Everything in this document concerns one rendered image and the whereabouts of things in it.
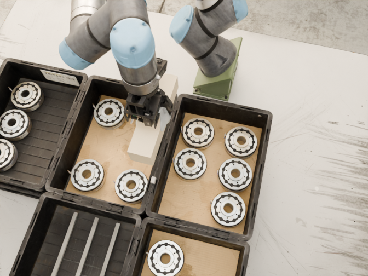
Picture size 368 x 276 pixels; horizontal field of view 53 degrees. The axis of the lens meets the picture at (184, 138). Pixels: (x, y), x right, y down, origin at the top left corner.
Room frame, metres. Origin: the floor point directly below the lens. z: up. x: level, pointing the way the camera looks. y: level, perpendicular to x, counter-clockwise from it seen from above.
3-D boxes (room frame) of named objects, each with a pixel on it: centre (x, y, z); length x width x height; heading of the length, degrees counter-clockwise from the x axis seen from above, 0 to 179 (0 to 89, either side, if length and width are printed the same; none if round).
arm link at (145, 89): (0.41, 0.08, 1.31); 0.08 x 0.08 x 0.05
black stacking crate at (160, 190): (0.35, -0.08, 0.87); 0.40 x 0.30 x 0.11; 163
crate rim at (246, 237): (0.35, -0.08, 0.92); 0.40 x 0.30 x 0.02; 163
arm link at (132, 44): (0.42, 0.08, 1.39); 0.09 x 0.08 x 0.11; 7
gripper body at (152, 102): (0.41, 0.08, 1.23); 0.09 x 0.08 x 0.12; 161
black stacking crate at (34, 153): (0.53, 0.50, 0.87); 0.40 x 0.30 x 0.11; 163
